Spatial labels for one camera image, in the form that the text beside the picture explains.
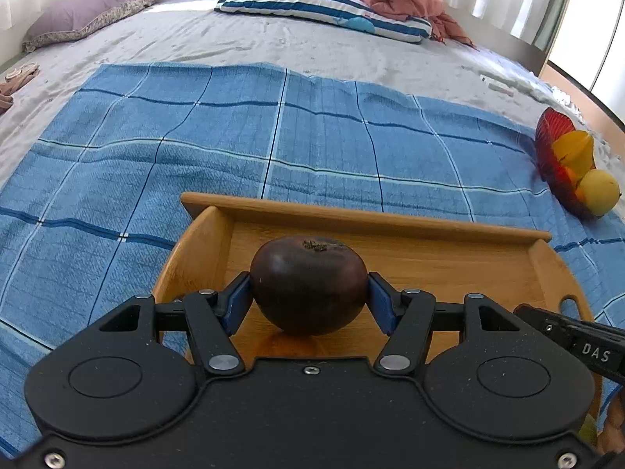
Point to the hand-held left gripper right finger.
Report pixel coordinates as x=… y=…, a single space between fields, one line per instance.
x=383 y=307

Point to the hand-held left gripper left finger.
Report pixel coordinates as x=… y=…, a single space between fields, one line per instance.
x=238 y=303

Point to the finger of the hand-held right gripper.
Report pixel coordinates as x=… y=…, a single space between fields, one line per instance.
x=542 y=320

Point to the wooden tray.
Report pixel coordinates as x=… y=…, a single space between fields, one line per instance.
x=439 y=264

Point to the dark purple round fruit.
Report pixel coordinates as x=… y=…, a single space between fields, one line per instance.
x=307 y=286

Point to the tiny orange kumquat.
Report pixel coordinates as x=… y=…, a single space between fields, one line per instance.
x=579 y=196
x=568 y=174

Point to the yellow pear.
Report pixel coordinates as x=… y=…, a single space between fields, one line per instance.
x=599 y=193

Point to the blue checkered blanket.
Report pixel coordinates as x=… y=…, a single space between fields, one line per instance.
x=195 y=156

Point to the red glass bowl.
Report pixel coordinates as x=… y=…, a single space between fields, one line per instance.
x=549 y=156

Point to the yellow starfruit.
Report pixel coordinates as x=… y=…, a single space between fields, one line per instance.
x=576 y=149

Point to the small white box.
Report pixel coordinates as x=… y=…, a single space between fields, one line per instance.
x=497 y=84

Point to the grey bed sheet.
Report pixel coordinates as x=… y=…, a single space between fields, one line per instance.
x=244 y=44

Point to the white wardrobe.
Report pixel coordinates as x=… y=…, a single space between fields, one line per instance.
x=595 y=34

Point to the blue white striped pillow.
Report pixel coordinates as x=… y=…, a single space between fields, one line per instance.
x=317 y=7

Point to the brown cloth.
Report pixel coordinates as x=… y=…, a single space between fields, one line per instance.
x=22 y=73
x=5 y=98

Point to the green curtain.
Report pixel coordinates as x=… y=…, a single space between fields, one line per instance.
x=556 y=10

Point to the purple pillow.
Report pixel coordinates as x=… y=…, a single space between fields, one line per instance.
x=83 y=12

